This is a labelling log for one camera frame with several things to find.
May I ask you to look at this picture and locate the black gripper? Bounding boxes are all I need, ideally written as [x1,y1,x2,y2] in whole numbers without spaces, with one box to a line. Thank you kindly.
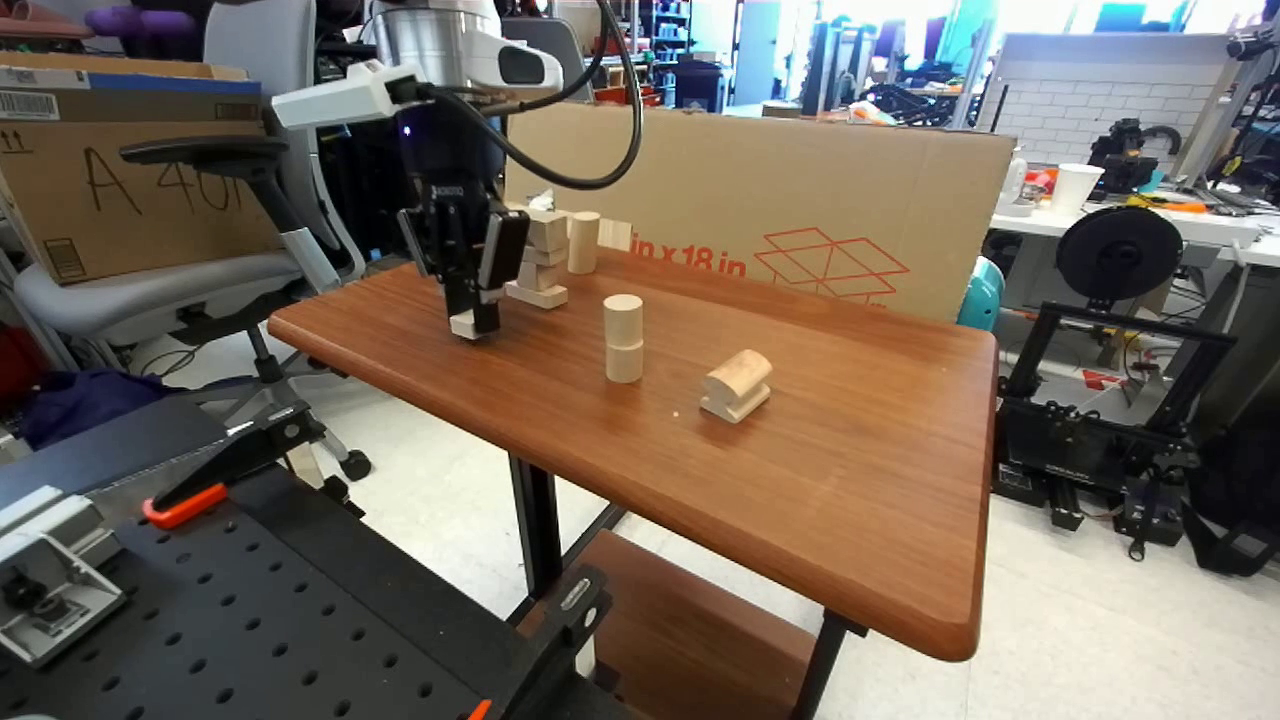
[403,166,516,338]

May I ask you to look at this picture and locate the flat wooden base block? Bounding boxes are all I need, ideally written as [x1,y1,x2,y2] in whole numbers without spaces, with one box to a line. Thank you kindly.
[506,278,573,318]

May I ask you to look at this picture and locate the square wooden pillar block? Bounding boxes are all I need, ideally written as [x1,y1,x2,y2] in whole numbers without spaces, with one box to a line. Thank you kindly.
[519,256,570,297]

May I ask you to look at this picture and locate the tall wooden cylinder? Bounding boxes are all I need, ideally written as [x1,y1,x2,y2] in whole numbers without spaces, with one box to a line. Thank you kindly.
[565,207,603,282]

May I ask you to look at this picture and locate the short wooden cylinder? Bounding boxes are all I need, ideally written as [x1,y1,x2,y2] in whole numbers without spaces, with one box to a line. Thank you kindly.
[602,292,647,349]
[602,338,647,387]

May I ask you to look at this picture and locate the half-round wooden block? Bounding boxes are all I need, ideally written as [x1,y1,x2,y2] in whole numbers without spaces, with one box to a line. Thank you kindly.
[699,345,777,409]

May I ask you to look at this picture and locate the black orange bar clamp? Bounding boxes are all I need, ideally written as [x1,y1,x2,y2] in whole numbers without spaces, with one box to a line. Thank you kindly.
[141,406,315,531]
[464,568,617,720]

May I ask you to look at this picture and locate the grey white office chair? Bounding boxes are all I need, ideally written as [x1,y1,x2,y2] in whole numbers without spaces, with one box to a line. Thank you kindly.
[14,0,379,515]

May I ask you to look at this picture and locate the lettered cardboard box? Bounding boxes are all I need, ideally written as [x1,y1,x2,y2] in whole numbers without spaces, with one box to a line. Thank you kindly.
[0,53,287,290]

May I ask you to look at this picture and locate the brown wooden table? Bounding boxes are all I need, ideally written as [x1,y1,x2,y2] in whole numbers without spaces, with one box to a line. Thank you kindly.
[265,254,1000,720]

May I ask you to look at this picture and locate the black perforated base board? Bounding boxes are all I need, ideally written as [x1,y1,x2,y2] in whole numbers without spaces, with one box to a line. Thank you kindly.
[0,463,617,720]

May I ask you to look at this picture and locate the large cardboard panel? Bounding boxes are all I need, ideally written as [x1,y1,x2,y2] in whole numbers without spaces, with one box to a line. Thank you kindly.
[499,101,1021,328]

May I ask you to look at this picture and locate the metal socket box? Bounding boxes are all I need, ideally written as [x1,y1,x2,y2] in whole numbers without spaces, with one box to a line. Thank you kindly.
[0,483,132,674]

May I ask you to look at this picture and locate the teal ball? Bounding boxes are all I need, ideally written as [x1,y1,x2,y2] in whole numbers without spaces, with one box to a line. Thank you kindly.
[956,254,1014,331]

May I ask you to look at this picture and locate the white bin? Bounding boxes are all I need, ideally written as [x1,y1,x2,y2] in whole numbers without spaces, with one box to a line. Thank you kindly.
[1014,157,1110,219]

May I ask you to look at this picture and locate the black 3D printer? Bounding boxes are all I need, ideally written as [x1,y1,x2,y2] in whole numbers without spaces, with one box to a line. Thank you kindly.
[992,205,1280,578]

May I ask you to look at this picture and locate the white patterned panel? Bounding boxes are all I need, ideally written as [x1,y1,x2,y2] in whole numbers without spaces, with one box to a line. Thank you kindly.
[992,32,1233,172]

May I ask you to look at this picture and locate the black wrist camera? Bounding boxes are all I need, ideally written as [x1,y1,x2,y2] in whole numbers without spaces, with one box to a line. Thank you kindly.
[479,207,532,297]

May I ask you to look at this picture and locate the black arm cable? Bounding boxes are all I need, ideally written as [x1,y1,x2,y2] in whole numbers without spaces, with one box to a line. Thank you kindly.
[438,0,647,191]

